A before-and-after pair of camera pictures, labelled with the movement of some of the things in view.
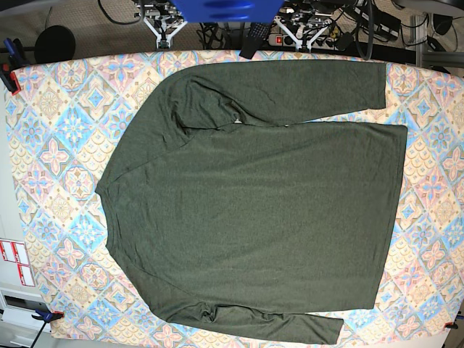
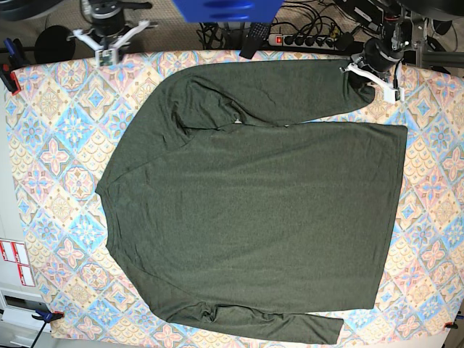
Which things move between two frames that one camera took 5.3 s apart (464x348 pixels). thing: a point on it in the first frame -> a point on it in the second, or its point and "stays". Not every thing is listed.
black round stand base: (54, 44) stays
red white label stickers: (15, 251) stays
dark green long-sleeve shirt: (236, 222) stays
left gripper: (164, 21) -> (108, 35)
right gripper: (303, 27) -> (382, 64)
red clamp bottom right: (451, 325) stays
